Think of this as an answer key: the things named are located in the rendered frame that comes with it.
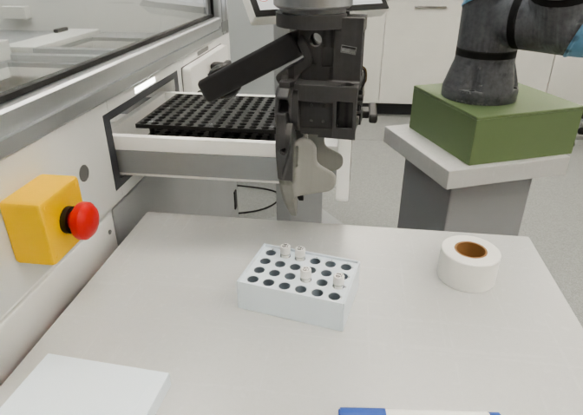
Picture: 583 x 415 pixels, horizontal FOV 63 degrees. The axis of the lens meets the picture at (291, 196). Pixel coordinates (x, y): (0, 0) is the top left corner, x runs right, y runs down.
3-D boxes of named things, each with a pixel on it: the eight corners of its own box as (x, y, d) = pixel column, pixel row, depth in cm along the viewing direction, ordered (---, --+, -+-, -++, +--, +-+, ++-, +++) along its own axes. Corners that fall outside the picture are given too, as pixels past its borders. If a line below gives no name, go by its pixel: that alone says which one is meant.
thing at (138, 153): (342, 128, 89) (343, 96, 87) (336, 187, 67) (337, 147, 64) (139, 120, 94) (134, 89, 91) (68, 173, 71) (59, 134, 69)
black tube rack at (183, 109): (298, 132, 87) (298, 97, 84) (283, 171, 71) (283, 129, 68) (180, 128, 89) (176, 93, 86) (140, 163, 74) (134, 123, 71)
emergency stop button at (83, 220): (105, 227, 52) (99, 195, 51) (87, 247, 49) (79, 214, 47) (80, 226, 53) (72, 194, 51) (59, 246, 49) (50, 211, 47)
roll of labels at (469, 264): (448, 294, 57) (453, 266, 55) (429, 261, 63) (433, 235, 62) (505, 292, 57) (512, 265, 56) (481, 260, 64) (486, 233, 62)
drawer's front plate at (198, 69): (230, 88, 123) (227, 43, 118) (195, 123, 97) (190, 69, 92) (223, 88, 123) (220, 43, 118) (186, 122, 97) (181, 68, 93)
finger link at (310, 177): (331, 229, 50) (337, 142, 47) (277, 222, 51) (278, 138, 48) (335, 219, 53) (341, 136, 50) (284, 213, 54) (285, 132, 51)
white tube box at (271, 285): (358, 286, 59) (360, 260, 57) (343, 332, 51) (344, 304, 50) (265, 267, 62) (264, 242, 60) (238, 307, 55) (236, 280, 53)
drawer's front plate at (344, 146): (351, 134, 91) (355, 76, 86) (348, 203, 66) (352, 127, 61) (343, 134, 92) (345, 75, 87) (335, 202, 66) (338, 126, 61)
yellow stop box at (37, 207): (95, 232, 55) (83, 174, 52) (61, 267, 48) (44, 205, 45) (55, 228, 55) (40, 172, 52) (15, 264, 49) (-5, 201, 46)
